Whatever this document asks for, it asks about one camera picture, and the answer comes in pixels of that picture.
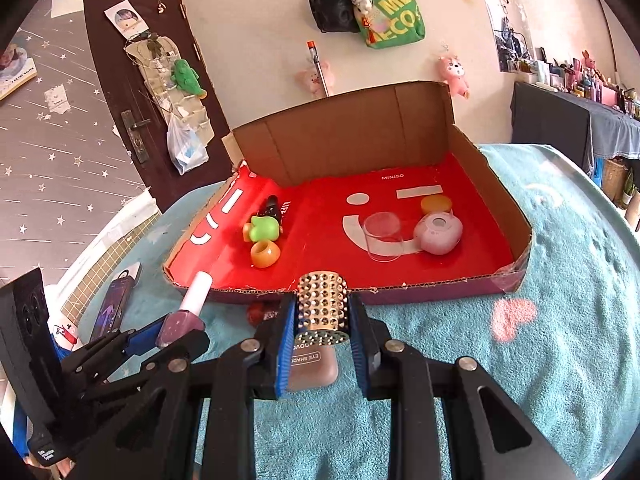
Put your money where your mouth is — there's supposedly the white plastic bag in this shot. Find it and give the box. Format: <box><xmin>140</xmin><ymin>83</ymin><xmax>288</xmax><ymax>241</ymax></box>
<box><xmin>166</xmin><ymin>115</ymin><xmax>210</xmax><ymax>176</ymax></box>

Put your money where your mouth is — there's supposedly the brown eye shadow case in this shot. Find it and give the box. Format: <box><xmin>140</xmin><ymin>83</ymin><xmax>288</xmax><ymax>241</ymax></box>
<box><xmin>285</xmin><ymin>342</ymin><xmax>340</xmax><ymax>393</ymax></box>

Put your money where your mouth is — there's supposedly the amber round jar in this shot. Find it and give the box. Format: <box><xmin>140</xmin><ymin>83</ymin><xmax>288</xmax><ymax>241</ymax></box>
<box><xmin>250</xmin><ymin>241</ymin><xmax>282</xmax><ymax>269</ymax></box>

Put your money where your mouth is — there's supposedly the teal star blanket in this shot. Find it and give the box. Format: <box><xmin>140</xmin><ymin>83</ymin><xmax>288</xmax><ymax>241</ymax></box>
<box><xmin>65</xmin><ymin>142</ymin><xmax>640</xmax><ymax>480</ymax></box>

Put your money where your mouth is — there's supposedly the metal door handle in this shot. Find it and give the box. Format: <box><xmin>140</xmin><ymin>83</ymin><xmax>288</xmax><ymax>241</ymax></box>
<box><xmin>120</xmin><ymin>110</ymin><xmax>152</xmax><ymax>164</ymax></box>

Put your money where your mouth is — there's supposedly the green plush toy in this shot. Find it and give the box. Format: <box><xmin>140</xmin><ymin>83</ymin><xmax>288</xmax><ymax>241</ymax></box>
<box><xmin>171</xmin><ymin>58</ymin><xmax>207</xmax><ymax>98</ymax></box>

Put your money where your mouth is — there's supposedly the pink round jar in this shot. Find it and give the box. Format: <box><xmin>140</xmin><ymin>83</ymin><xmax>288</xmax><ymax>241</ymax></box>
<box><xmin>413</xmin><ymin>210</ymin><xmax>464</xmax><ymax>255</ymax></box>

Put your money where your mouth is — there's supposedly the photo card on door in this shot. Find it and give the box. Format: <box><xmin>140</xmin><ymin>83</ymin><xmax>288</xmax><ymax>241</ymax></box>
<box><xmin>104</xmin><ymin>0</ymin><xmax>146</xmax><ymax>38</ymax></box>

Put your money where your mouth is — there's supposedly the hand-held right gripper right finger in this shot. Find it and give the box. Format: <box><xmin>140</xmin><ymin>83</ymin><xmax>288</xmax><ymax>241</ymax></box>
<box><xmin>348</xmin><ymin>294</ymin><xmax>578</xmax><ymax>480</ymax></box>

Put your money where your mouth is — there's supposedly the grey pen with orange cap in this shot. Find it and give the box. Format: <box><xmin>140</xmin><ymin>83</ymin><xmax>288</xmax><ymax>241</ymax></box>
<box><xmin>307</xmin><ymin>40</ymin><xmax>333</xmax><ymax>96</ymax></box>

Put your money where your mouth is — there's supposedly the pale pink plush toy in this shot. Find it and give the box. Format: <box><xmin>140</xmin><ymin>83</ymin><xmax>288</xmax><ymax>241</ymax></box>
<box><xmin>295</xmin><ymin>60</ymin><xmax>333</xmax><ymax>98</ymax></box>

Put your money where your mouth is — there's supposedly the green turtle toy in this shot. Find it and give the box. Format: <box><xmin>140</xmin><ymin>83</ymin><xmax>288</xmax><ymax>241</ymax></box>
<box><xmin>242</xmin><ymin>215</ymin><xmax>283</xmax><ymax>246</ymax></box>

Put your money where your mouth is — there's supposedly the clear glass cup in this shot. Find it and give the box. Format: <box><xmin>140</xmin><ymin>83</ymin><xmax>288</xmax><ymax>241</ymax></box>
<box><xmin>362</xmin><ymin>212</ymin><xmax>405</xmax><ymax>262</ymax></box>

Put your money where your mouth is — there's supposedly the row of cosmetic bottles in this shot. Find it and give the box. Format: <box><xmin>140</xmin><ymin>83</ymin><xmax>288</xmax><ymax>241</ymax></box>
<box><xmin>520</xmin><ymin>47</ymin><xmax>640</xmax><ymax>116</ymax></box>

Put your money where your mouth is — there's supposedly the wall mirror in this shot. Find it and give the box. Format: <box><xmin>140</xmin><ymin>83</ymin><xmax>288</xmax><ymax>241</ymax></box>
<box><xmin>475</xmin><ymin>0</ymin><xmax>543</xmax><ymax>73</ymax></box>

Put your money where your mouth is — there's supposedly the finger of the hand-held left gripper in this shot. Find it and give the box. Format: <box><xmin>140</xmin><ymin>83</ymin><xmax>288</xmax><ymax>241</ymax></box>
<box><xmin>70</xmin><ymin>330</ymin><xmax>211</xmax><ymax>411</ymax></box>
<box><xmin>60</xmin><ymin>322</ymin><xmax>168</xmax><ymax>380</ymax></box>

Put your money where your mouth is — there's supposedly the book cover wall poster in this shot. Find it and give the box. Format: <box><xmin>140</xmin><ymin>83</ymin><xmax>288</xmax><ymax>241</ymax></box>
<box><xmin>0</xmin><ymin>30</ymin><xmax>38</xmax><ymax>101</ymax></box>

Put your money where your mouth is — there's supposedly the green tote bag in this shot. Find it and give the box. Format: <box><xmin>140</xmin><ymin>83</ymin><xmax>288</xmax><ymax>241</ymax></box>
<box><xmin>360</xmin><ymin>0</ymin><xmax>427</xmax><ymax>50</ymax></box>

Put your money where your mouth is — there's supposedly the amber round lid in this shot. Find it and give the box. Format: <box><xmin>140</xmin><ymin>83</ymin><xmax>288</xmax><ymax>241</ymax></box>
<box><xmin>420</xmin><ymin>195</ymin><xmax>453</xmax><ymax>216</ymax></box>

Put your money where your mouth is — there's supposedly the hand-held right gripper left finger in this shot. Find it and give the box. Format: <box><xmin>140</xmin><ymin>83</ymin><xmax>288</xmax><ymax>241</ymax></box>
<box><xmin>62</xmin><ymin>294</ymin><xmax>297</xmax><ymax>480</ymax></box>

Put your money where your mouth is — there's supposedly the smartphone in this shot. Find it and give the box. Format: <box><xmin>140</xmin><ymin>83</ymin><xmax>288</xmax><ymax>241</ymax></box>
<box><xmin>90</xmin><ymin>277</ymin><xmax>136</xmax><ymax>343</ymax></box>

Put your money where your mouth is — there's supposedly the gold studded cylinder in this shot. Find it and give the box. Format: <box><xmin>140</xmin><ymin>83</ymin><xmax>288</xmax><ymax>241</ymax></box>
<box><xmin>296</xmin><ymin>270</ymin><xmax>351</xmax><ymax>346</ymax></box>

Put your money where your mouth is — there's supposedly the black nail polish bottle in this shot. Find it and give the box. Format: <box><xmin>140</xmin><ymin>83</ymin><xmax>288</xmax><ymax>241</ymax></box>
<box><xmin>257</xmin><ymin>194</ymin><xmax>283</xmax><ymax>226</ymax></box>

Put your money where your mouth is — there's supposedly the white plush keychain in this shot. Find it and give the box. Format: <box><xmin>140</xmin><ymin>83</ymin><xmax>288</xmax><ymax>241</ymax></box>
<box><xmin>350</xmin><ymin>0</ymin><xmax>377</xmax><ymax>46</ymax></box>

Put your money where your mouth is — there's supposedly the pink cap nail polish bottle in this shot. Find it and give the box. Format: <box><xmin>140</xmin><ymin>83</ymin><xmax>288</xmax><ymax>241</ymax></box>
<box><xmin>155</xmin><ymin>271</ymin><xmax>212</xmax><ymax>350</ymax></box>

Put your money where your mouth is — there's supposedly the cardboard box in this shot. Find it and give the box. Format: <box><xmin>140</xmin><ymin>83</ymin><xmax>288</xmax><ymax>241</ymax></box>
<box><xmin>162</xmin><ymin>80</ymin><xmax>533</xmax><ymax>306</ymax></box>

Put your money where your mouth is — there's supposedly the pink plush bunny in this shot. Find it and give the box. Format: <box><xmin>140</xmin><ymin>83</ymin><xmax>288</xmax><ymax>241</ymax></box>
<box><xmin>439</xmin><ymin>56</ymin><xmax>471</xmax><ymax>100</ymax></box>

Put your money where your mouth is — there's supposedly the dark brown door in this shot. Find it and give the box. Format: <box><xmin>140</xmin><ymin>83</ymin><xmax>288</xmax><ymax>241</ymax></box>
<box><xmin>82</xmin><ymin>0</ymin><xmax>236</xmax><ymax>196</ymax></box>

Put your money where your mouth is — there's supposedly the clear hanging pocket organizer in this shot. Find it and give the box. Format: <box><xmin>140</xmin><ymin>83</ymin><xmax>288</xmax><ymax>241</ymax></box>
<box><xmin>124</xmin><ymin>32</ymin><xmax>216</xmax><ymax>161</ymax></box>

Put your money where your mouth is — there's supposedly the table with dark cloth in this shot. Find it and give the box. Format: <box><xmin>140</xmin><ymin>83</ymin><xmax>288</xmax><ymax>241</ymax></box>
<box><xmin>510</xmin><ymin>80</ymin><xmax>640</xmax><ymax>176</ymax></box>

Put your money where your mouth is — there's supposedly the white grid tile panel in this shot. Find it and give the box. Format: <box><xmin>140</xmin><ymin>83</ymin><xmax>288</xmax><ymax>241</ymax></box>
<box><xmin>55</xmin><ymin>187</ymin><xmax>161</xmax><ymax>321</ymax></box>

